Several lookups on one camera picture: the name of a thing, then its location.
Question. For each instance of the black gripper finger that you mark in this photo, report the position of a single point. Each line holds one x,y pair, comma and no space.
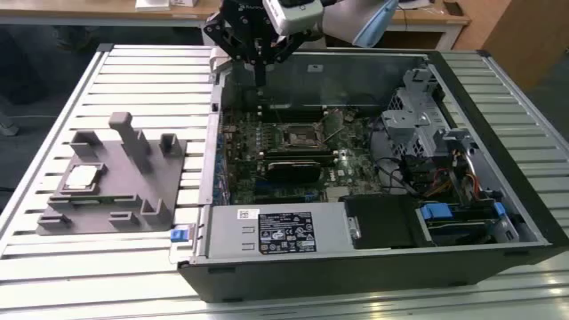
222,36
290,46

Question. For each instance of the thin metal locking lever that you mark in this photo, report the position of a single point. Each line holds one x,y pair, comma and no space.
278,116

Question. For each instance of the silver CPU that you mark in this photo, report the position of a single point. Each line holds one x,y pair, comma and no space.
82,176

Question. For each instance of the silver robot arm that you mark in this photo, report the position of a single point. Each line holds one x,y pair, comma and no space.
343,23

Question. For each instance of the CPU socket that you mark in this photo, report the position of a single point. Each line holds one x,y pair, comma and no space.
303,136

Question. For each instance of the small white box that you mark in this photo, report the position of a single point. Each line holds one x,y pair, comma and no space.
184,2

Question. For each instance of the white cardboard box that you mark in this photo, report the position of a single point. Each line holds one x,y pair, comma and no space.
154,5

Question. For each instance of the black RAM slot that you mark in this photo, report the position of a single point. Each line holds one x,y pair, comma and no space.
307,112
311,108
307,116
303,151
303,157
303,154
303,160

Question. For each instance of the wooden desk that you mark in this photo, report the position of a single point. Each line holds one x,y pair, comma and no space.
88,11

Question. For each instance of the silver drive cage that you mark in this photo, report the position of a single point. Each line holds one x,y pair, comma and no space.
410,123

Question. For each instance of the black graphics card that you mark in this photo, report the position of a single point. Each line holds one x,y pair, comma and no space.
294,171

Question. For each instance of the black phone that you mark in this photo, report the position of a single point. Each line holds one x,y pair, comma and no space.
455,8

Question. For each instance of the green motherboard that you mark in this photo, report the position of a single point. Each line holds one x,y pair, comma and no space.
356,166

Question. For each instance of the silver heat sink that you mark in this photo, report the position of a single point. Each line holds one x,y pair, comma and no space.
339,194

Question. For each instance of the black expansion slot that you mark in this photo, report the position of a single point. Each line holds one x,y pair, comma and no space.
280,200

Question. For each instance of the grey parts rack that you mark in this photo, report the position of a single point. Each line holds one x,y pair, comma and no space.
120,186

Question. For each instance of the wooden cabinet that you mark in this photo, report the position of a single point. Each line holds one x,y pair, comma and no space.
524,40

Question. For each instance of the green RAM stick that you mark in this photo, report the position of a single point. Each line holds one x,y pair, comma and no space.
102,200

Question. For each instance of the black plastic bay cover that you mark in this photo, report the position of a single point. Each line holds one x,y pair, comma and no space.
383,220

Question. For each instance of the grey power supply unit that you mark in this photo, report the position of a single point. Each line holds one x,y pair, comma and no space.
231,233

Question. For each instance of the blue disk carrier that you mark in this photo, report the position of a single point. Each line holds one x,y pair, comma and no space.
434,211

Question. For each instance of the blue case latch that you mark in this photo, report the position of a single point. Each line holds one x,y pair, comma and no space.
179,234

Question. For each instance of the blue drive clip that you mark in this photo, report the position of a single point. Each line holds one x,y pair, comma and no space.
499,209

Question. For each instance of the black PC case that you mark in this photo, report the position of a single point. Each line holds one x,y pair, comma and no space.
356,276

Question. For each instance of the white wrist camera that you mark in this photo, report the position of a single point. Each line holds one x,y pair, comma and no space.
295,15

